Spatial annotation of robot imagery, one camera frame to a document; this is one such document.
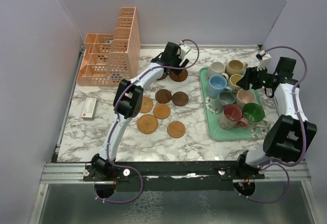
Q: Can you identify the peach mesh file organizer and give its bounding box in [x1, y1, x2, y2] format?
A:
[77, 7, 141, 87]

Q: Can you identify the small silver card box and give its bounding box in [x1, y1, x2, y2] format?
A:
[81, 97, 98, 120]

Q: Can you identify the white cream mug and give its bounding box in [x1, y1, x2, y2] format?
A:
[207, 62, 229, 81]

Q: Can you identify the red pink mug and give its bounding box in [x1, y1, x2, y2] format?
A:
[219, 104, 249, 130]

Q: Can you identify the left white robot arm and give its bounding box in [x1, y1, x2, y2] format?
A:
[91, 40, 191, 181]

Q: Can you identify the light blue mug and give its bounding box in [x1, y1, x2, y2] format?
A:
[206, 75, 233, 98]

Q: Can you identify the dark brown wooden coaster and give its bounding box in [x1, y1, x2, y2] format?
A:
[155, 89, 172, 104]

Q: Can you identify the dark walnut coaster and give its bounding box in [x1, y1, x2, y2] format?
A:
[172, 91, 189, 106]

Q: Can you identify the yellow mug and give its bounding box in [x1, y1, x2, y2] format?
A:
[228, 74, 243, 93]

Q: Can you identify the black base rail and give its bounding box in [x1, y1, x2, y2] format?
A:
[83, 155, 264, 192]

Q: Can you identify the light wooden front coaster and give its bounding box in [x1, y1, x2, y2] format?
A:
[167, 121, 186, 138]

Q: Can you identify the woven rattan coaster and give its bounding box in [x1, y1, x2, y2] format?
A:
[140, 96, 153, 113]
[137, 114, 159, 134]

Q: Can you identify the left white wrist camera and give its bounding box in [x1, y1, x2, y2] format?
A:
[177, 41, 191, 60]

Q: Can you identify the beige speckled mug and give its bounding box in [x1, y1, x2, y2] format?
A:
[225, 60, 248, 76]

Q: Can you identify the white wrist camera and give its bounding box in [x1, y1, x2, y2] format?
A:
[256, 51, 271, 71]
[177, 41, 191, 60]

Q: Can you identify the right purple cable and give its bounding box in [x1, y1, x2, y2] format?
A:
[235, 45, 308, 203]

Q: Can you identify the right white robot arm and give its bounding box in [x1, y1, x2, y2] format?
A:
[235, 52, 317, 179]

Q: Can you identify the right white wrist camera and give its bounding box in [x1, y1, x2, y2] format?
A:
[256, 51, 271, 71]

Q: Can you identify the light wooden coaster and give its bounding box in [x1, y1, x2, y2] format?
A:
[153, 104, 171, 119]
[167, 121, 186, 138]

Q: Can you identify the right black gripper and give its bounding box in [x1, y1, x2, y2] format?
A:
[237, 64, 276, 90]

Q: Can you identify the brown ringed wooden coaster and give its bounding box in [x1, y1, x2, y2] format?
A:
[157, 73, 168, 81]

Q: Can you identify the green mug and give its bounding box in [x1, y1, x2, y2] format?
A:
[242, 103, 271, 129]

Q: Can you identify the grey mug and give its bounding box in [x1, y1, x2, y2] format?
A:
[215, 91, 235, 112]

